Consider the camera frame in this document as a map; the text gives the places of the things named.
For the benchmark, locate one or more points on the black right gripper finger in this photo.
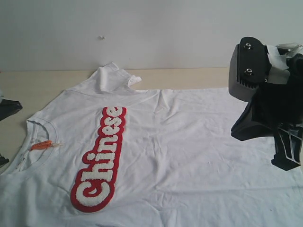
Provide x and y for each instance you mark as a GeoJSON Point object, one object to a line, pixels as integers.
{"type": "Point", "coordinates": [288, 144]}
{"type": "Point", "coordinates": [253, 122]}

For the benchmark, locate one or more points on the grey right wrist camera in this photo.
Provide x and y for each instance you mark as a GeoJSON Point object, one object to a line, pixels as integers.
{"type": "Point", "coordinates": [249, 67]}

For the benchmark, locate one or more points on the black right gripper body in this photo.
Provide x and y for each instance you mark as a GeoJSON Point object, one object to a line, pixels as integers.
{"type": "Point", "coordinates": [277, 104]}

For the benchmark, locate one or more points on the white t-shirt with red lettering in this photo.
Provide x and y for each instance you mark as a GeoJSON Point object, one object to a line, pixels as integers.
{"type": "Point", "coordinates": [150, 158]}

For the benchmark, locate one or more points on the orange size tag with string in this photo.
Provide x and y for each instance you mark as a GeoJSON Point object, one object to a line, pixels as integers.
{"type": "Point", "coordinates": [45, 145]}

